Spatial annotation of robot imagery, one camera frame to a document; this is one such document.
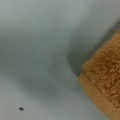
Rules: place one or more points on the orange-brown terry towel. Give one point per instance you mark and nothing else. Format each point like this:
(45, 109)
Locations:
(100, 78)

